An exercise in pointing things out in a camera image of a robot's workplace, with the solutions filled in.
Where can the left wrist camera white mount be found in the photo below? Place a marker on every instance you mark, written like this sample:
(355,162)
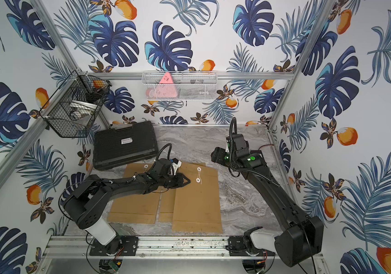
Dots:
(175,165)

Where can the white items in black basket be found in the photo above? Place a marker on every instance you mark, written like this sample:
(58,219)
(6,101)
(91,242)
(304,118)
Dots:
(80,110)

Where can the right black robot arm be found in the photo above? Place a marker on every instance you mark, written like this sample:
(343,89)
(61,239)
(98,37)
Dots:
(302,235)

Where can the white mesh wall basket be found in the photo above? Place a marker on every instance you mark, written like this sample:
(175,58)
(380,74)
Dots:
(191,85)

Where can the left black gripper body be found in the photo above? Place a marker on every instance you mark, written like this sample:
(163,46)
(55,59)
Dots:
(178,180)

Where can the black plastic tool case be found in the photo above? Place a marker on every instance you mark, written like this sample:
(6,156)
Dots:
(120,146)

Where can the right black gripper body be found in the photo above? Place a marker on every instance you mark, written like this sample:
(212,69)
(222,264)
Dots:
(223,157)

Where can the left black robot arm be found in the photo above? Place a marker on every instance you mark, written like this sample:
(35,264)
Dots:
(86,203)

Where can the black wire basket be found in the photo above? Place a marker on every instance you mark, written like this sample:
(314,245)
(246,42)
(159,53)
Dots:
(81,87)

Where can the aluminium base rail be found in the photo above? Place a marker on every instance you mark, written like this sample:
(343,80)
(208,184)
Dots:
(153,247)

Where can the pink triangular object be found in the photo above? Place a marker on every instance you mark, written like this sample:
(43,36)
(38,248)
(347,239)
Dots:
(166,88)

